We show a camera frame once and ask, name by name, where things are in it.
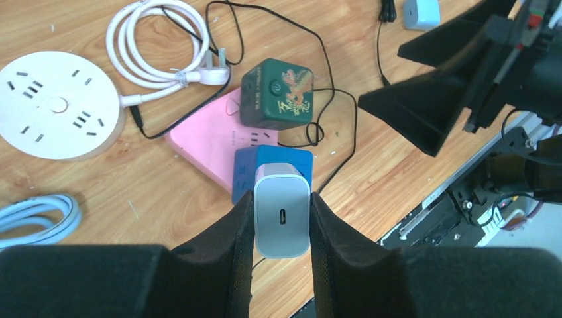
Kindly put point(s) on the pink triangular power strip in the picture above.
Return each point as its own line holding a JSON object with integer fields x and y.
{"x": 209, "y": 138}

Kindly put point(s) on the light blue charger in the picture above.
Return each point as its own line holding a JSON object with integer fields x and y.
{"x": 421, "y": 15}

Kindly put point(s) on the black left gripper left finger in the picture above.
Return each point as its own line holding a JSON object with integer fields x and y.
{"x": 208, "y": 276}

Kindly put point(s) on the blue cube socket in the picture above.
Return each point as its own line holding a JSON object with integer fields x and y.
{"x": 255, "y": 162}

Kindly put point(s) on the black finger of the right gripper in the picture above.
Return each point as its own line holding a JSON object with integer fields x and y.
{"x": 423, "y": 109}
{"x": 440, "y": 44}

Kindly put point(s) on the dark green adapter plug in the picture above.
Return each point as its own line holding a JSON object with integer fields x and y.
{"x": 277, "y": 95}

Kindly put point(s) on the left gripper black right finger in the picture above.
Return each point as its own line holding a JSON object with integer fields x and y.
{"x": 355, "y": 277}

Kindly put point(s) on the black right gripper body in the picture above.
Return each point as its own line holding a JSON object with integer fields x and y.
{"x": 521, "y": 65}

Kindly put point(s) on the round pink power strip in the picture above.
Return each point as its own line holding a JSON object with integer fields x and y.
{"x": 59, "y": 106}

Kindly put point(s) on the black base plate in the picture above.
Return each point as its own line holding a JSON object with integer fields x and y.
{"x": 495, "y": 191}

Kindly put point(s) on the white cube charger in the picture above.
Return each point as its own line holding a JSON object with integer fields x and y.
{"x": 281, "y": 216}

